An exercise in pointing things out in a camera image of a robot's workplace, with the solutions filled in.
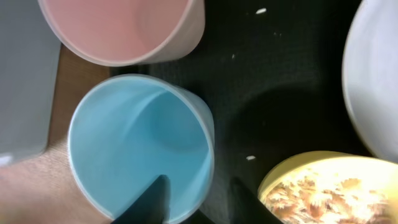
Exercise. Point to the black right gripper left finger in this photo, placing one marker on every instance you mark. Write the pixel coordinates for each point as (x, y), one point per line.
(152, 207)

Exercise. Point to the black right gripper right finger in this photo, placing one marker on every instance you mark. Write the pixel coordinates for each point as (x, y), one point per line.
(246, 208)

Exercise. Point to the food scraps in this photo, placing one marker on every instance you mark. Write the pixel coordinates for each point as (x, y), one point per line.
(311, 199)

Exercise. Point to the yellow bowl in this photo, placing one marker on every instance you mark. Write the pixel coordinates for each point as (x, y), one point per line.
(375, 173)

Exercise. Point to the light blue plastic cup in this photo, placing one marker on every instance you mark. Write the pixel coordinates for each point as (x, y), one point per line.
(130, 129)

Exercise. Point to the pink plastic cup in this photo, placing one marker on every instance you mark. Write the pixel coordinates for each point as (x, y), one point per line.
(118, 33)

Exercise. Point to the grey dishwasher rack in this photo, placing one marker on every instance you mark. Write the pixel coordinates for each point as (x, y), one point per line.
(29, 61)

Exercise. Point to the round black tray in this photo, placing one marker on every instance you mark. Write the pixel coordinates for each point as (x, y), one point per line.
(270, 72)

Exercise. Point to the white ceramic plate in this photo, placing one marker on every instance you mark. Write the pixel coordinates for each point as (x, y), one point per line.
(369, 76)

